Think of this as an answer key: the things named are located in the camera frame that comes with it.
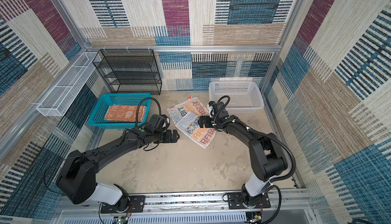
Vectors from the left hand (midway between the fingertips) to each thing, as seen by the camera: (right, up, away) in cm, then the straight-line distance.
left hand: (173, 134), depth 86 cm
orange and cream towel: (-35, +11, +19) cm, 42 cm away
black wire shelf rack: (-34, +41, +22) cm, 58 cm away
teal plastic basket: (-51, +9, +13) cm, 53 cm away
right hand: (+18, +6, +6) cm, 20 cm away
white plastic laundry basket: (+49, +23, +30) cm, 62 cm away
